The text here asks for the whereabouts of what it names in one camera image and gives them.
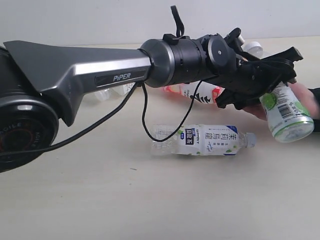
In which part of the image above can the person's open hand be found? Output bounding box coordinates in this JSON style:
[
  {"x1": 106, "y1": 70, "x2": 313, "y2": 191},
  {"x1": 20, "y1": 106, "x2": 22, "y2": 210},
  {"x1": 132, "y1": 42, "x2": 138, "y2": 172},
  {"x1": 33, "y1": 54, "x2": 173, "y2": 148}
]
[{"x1": 243, "y1": 81, "x2": 318, "y2": 122}]

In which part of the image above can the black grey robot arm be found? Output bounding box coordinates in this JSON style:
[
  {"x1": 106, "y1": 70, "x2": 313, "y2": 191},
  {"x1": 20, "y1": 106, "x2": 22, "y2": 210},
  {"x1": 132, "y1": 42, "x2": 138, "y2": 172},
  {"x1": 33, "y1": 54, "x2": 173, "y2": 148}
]
[{"x1": 0, "y1": 34, "x2": 303, "y2": 172}]

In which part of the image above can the lime label clear bottle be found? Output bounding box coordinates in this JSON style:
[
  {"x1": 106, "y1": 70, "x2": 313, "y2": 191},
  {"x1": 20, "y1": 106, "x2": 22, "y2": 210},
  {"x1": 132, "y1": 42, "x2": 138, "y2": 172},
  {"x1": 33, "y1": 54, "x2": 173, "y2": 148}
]
[{"x1": 259, "y1": 82, "x2": 315, "y2": 143}]

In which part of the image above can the pink peach label bottle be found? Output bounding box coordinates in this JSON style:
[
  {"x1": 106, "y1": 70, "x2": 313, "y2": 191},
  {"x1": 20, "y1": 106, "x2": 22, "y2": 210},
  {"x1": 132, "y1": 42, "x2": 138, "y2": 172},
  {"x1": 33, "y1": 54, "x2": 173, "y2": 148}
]
[{"x1": 162, "y1": 81, "x2": 224, "y2": 105}]

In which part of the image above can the black sleeve forearm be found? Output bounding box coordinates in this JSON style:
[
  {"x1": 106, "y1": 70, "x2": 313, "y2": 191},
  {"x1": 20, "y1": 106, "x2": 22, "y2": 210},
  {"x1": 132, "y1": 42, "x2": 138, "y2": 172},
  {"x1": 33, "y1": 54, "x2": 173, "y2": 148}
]
[{"x1": 309, "y1": 87, "x2": 320, "y2": 133}]

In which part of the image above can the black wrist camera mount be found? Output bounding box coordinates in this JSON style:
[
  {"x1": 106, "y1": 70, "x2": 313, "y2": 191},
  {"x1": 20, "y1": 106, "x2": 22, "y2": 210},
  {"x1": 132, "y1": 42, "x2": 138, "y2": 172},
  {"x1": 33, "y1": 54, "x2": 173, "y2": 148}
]
[{"x1": 224, "y1": 27, "x2": 259, "y2": 61}]

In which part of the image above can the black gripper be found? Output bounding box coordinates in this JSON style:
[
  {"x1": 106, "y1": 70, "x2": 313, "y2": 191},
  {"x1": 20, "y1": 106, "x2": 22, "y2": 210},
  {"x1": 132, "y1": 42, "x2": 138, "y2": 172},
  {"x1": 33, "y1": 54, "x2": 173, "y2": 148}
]
[{"x1": 214, "y1": 46, "x2": 304, "y2": 110}]

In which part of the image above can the white Suntory tea bottle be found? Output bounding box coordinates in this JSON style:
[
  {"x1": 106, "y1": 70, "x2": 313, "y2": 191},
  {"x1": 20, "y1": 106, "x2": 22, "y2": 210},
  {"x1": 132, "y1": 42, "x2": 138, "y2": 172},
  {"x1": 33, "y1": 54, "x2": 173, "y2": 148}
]
[{"x1": 151, "y1": 124, "x2": 257, "y2": 156}]

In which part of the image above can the square pear tea bottle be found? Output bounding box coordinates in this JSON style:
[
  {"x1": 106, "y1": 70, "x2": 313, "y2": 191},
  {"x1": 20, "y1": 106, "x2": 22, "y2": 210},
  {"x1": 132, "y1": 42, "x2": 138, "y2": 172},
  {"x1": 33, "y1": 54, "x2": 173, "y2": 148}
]
[{"x1": 94, "y1": 83, "x2": 134, "y2": 102}]

